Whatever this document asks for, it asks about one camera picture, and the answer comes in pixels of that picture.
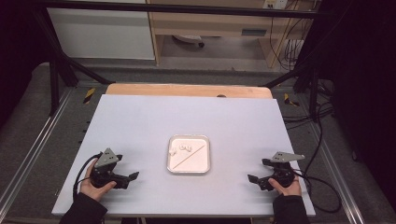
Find hanging black cables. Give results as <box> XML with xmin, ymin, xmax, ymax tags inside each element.
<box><xmin>268</xmin><ymin>0</ymin><xmax>314</xmax><ymax>72</ymax></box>

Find square white metal tray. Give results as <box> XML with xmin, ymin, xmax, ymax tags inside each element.
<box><xmin>166</xmin><ymin>133</ymin><xmax>212</xmax><ymax>175</ymax></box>

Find chair base with caster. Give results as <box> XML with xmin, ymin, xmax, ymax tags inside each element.
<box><xmin>172</xmin><ymin>34</ymin><xmax>205</xmax><ymax>49</ymax></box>

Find wooden table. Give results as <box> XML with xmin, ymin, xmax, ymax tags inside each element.
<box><xmin>105</xmin><ymin>82</ymin><xmax>275</xmax><ymax>100</ymax></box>

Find black curtain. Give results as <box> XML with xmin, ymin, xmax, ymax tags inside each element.
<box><xmin>320</xmin><ymin>0</ymin><xmax>396</xmax><ymax>203</ymax></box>
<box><xmin>0</xmin><ymin>0</ymin><xmax>52</xmax><ymax>129</ymax></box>

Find yellow black tape marker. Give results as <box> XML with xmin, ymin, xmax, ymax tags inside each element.
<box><xmin>283</xmin><ymin>92</ymin><xmax>301</xmax><ymax>107</ymax></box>
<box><xmin>82</xmin><ymin>87</ymin><xmax>97</xmax><ymax>105</ymax></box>

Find person's left hand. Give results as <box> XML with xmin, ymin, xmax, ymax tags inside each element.
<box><xmin>79</xmin><ymin>158</ymin><xmax>118</xmax><ymax>203</ymax></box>

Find hand-held gripper black cable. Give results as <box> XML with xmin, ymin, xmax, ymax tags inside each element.
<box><xmin>72</xmin><ymin>151</ymin><xmax>104</xmax><ymax>202</ymax></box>
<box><xmin>290</xmin><ymin>104</ymin><xmax>343</xmax><ymax>215</ymax></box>

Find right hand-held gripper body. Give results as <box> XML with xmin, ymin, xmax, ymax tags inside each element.
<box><xmin>261</xmin><ymin>151</ymin><xmax>306</xmax><ymax>191</ymax></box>

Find black metal frame stand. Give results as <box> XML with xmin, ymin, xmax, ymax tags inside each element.
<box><xmin>32</xmin><ymin>8</ymin><xmax>117</xmax><ymax>117</ymax></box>
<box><xmin>262</xmin><ymin>12</ymin><xmax>323</xmax><ymax>121</ymax></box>

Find person's right hand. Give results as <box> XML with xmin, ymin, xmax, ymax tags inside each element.
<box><xmin>268</xmin><ymin>177</ymin><xmax>303</xmax><ymax>197</ymax></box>

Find black floor cables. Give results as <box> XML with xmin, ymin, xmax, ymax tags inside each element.
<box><xmin>281</xmin><ymin>78</ymin><xmax>336</xmax><ymax>131</ymax></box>

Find aluminium floor rail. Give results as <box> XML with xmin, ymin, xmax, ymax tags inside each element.
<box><xmin>310</xmin><ymin>123</ymin><xmax>366</xmax><ymax>224</ymax></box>
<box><xmin>0</xmin><ymin>88</ymin><xmax>75</xmax><ymax>213</ymax></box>

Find light wooden desk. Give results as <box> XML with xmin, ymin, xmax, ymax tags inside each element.
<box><xmin>146</xmin><ymin>0</ymin><xmax>321</xmax><ymax>69</ymax></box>

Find white power outlet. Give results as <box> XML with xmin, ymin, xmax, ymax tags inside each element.
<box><xmin>262</xmin><ymin>0</ymin><xmax>289</xmax><ymax>10</ymax></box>

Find white cabinet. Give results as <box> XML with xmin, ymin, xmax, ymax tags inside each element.
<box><xmin>46</xmin><ymin>0</ymin><xmax>156</xmax><ymax>61</ymax></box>

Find right hand-held gripper black cable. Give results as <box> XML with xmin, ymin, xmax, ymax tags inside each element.
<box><xmin>290</xmin><ymin>104</ymin><xmax>343</xmax><ymax>215</ymax></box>

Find left hand-held gripper black cable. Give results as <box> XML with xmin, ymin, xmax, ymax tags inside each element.
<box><xmin>72</xmin><ymin>151</ymin><xmax>104</xmax><ymax>202</ymax></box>

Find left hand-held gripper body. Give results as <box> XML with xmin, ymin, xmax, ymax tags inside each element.
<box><xmin>90</xmin><ymin>147</ymin><xmax>131</xmax><ymax>189</ymax></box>

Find black metal frame bar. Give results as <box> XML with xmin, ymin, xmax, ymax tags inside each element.
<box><xmin>38</xmin><ymin>0</ymin><xmax>320</xmax><ymax>20</ymax></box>

